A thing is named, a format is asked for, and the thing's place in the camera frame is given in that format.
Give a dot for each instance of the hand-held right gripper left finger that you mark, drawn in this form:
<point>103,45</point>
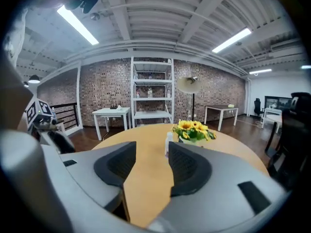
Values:
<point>114,164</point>

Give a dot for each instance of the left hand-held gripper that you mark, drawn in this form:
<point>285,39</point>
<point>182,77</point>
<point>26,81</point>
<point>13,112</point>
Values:
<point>36,113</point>

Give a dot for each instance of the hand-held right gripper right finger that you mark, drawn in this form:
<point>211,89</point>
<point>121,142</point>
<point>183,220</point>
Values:
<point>189,169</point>

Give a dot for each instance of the white tube bottle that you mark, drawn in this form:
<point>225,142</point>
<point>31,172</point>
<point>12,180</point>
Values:
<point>169,142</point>

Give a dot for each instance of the person's left forearm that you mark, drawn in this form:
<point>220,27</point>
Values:
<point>12,101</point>

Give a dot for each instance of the clear water bottle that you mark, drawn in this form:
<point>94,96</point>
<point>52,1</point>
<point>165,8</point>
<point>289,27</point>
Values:
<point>53,110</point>
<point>150,92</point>

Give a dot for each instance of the black stair railing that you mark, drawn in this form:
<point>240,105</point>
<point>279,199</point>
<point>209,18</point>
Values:
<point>64,104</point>

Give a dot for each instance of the sunflowers in white pot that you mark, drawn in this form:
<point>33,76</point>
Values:
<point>194,130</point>

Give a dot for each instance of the white side table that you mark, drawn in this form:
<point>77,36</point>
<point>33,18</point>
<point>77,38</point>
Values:
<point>111,113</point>

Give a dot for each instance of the crumpled white paper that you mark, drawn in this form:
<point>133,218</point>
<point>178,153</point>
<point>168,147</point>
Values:
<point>119,108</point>

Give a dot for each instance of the black router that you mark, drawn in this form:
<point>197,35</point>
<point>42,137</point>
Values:
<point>115,105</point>

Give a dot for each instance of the black pendant lamp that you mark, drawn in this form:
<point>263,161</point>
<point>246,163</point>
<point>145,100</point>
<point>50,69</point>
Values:
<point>26,84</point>
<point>34,79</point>

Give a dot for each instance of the red label bottle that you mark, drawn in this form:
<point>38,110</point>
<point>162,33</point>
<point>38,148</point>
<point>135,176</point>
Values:
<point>138,94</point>

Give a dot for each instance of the small white bottle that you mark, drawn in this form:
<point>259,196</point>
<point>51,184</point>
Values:
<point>168,93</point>

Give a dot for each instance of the white shelving unit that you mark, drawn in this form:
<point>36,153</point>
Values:
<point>151,91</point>

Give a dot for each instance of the desk lamp with cone shade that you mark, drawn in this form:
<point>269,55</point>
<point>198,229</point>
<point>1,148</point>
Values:
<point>188,85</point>

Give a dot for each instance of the black office chair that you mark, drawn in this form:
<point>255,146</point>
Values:
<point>258,107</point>
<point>291,142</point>

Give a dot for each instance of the white desk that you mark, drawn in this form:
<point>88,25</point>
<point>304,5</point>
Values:
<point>272,110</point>

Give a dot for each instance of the person's printed white T-shirt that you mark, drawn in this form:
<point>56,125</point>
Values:
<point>14,40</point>

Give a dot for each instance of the black monitor screen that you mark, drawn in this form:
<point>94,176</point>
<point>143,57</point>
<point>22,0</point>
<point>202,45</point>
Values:
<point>278,103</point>

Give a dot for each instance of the ceiling tube light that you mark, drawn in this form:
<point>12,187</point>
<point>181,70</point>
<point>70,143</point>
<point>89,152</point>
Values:
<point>77,24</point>
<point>232,40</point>
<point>260,71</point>
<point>306,67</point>

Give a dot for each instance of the ceiling air conditioner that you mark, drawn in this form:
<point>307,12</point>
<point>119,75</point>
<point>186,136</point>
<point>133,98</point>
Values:
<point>285,45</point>

